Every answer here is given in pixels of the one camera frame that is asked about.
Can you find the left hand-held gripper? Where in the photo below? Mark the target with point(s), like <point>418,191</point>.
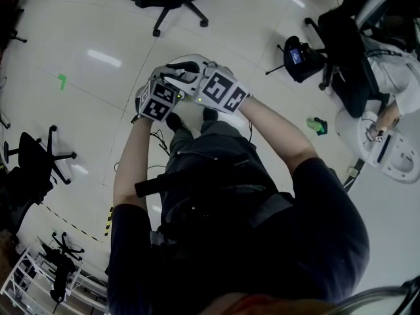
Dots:
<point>157,103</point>

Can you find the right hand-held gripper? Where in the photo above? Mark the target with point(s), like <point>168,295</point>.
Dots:
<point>223,92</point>

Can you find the person's right forearm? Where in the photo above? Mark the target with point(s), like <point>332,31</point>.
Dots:
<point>279,130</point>

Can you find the person's left forearm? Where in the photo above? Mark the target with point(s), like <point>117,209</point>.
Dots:
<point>131,162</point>

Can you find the person's right black shoe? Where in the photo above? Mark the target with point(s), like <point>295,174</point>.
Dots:
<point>210,114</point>

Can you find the person's black shoe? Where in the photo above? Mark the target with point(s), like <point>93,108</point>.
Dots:
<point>210,114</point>
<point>174,121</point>

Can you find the person's left black shoe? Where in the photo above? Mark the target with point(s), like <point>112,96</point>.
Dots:
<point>174,121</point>

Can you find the green floor tape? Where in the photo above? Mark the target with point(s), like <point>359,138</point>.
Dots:
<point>62,79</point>

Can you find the black chest harness pack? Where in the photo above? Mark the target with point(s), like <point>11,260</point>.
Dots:
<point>213,195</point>

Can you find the green plastic bottle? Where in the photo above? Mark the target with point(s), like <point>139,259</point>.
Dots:
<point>311,123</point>

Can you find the blue cloth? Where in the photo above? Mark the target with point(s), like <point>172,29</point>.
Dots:
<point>322,126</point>

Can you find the grey black office chair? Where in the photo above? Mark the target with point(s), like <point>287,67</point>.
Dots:
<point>344,54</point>

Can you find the yellow black floor tape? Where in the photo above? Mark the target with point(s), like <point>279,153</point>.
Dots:
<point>109,221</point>

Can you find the person's navy shirt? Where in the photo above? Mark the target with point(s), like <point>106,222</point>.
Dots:
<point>311,241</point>

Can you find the white toilet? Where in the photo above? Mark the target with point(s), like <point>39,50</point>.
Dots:
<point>393,156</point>

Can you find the person's face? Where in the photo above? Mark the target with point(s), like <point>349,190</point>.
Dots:
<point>262,307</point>

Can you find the black camera on tripod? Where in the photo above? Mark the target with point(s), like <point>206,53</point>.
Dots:
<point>300,57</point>

